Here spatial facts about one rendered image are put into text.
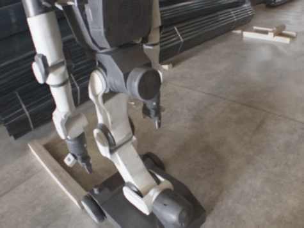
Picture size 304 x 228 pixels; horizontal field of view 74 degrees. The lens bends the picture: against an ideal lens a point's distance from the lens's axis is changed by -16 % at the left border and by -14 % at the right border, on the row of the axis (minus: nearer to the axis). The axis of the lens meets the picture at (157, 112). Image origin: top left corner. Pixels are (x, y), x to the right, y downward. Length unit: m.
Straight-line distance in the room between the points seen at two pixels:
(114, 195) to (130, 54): 0.90
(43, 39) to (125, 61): 0.28
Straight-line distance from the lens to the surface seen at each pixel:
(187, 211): 1.13
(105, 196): 1.44
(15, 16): 1.35
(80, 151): 1.00
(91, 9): 0.73
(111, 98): 0.99
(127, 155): 1.20
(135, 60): 0.80
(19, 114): 2.55
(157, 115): 1.22
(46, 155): 2.12
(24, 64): 2.64
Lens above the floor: 1.26
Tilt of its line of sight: 31 degrees down
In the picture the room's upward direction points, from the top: 9 degrees counter-clockwise
